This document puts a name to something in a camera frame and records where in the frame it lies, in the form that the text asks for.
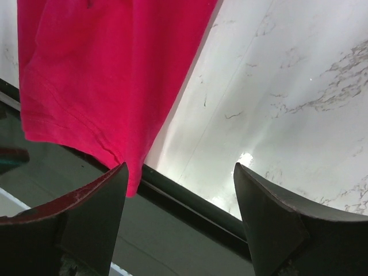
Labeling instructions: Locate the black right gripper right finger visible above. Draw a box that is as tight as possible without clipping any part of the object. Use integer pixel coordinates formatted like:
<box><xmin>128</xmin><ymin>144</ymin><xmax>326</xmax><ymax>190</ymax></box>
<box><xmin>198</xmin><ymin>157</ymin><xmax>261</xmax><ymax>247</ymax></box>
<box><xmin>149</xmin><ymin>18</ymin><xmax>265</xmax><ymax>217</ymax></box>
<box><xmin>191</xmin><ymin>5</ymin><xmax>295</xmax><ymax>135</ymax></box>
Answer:
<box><xmin>233</xmin><ymin>163</ymin><xmax>367</xmax><ymax>275</ymax></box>

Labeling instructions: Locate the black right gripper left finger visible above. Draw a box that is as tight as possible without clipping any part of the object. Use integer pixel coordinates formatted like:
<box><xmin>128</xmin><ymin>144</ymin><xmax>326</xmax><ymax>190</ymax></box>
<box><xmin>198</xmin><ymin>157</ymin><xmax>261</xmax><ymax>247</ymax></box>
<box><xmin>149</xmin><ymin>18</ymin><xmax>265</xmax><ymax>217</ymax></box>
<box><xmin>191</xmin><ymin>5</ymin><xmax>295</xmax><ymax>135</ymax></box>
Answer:
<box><xmin>1</xmin><ymin>164</ymin><xmax>128</xmax><ymax>275</ymax></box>

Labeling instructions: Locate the magenta t-shirt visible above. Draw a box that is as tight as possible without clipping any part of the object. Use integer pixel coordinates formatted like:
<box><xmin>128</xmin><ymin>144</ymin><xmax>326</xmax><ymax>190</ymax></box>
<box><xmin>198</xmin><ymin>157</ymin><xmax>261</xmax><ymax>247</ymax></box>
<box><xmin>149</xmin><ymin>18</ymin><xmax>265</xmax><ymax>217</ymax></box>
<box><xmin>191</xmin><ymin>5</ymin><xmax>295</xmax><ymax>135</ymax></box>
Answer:
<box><xmin>17</xmin><ymin>1</ymin><xmax>217</xmax><ymax>197</ymax></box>

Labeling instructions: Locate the aluminium frame rail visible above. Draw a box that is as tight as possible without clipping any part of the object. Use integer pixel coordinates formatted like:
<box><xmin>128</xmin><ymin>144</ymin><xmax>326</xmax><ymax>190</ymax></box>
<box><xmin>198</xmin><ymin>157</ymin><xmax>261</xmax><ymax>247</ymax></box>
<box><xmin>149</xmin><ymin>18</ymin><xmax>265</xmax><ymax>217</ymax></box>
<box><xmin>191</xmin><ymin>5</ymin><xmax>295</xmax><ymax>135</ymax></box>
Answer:
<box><xmin>0</xmin><ymin>77</ymin><xmax>250</xmax><ymax>262</ymax></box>

